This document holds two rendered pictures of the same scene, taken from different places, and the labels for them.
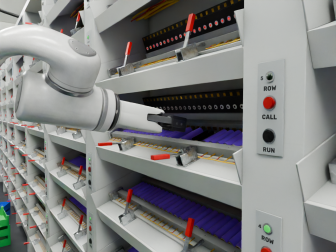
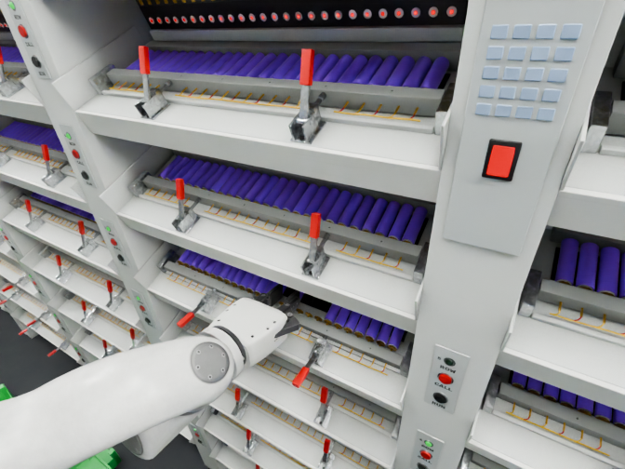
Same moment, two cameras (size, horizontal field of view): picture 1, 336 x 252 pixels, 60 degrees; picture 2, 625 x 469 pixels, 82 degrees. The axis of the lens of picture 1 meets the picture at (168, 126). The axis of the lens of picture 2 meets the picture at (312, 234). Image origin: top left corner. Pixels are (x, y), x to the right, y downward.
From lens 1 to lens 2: 0.49 m
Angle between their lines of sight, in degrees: 38
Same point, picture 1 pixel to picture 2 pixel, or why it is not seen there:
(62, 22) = not seen: outside the picture
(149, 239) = (269, 391)
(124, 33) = not seen: hidden behind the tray
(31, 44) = (154, 422)
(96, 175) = (158, 316)
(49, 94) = (179, 422)
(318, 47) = (506, 360)
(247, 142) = (413, 389)
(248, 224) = (406, 433)
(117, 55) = (133, 154)
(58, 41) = (184, 387)
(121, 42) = not seen: hidden behind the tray
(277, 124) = (451, 395)
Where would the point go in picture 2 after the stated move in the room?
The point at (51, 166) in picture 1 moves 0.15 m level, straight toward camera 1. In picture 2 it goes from (32, 261) to (46, 279)
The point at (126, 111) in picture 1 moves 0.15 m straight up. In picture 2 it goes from (255, 354) to (238, 274)
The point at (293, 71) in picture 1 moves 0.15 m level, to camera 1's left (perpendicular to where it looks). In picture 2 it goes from (477, 368) to (372, 425)
